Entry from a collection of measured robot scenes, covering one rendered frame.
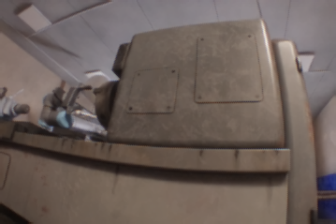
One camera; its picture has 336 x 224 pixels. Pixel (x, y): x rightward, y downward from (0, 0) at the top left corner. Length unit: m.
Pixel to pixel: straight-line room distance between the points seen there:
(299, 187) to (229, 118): 0.27
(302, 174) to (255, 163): 0.16
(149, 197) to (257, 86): 0.43
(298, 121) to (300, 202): 0.22
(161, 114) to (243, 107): 0.24
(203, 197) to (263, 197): 0.15
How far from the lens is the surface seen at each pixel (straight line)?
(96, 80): 5.23
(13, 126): 1.10
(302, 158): 0.60
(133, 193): 0.58
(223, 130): 0.55
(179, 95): 0.62
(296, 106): 0.64
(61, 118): 1.11
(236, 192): 0.51
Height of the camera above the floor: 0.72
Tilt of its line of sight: 22 degrees up
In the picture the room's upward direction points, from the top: 9 degrees clockwise
